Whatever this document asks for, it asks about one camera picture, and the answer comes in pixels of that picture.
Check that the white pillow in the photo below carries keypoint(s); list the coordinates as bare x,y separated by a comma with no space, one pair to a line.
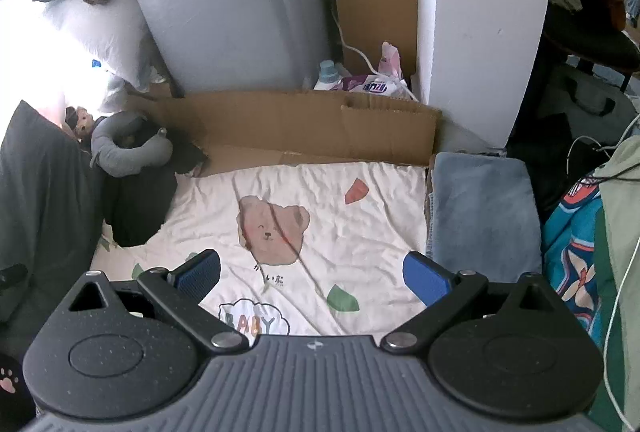
100,32

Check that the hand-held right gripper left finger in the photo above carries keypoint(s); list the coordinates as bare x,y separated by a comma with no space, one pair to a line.
200,269

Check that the grey neck pillow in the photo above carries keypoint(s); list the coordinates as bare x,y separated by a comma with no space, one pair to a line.
115,152

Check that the grey bag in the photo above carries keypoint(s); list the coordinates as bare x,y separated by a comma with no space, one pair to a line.
580,107

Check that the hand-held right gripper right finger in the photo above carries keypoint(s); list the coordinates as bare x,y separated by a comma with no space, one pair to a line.
425,279

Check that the pink plastic bag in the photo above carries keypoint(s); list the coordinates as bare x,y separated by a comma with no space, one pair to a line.
391,62

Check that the cream bear print blanket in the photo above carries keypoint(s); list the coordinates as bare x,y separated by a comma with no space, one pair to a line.
360,232

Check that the white purple detergent bag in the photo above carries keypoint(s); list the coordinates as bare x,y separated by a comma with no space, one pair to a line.
372,86

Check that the black chair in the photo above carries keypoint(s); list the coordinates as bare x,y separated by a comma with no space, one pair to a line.
590,45

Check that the black paw print slipper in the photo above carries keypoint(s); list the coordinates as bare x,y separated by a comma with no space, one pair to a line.
9,387

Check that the small plush doll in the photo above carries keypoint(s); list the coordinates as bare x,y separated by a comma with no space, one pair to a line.
80,122

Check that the light green garment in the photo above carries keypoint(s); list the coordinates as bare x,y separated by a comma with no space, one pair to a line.
622,212

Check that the blue denim jeans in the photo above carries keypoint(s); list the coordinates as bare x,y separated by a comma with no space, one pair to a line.
482,212

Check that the dark green garment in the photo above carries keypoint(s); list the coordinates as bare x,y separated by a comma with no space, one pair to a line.
45,212

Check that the teal patterned cloth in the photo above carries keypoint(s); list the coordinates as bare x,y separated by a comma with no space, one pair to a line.
570,252

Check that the black cloth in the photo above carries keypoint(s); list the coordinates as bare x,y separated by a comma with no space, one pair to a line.
140,207

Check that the light blue detergent bottle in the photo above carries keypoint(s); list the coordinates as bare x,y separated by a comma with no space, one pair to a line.
327,75

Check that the flat brown cardboard sheet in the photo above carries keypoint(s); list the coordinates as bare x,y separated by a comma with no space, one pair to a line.
300,122

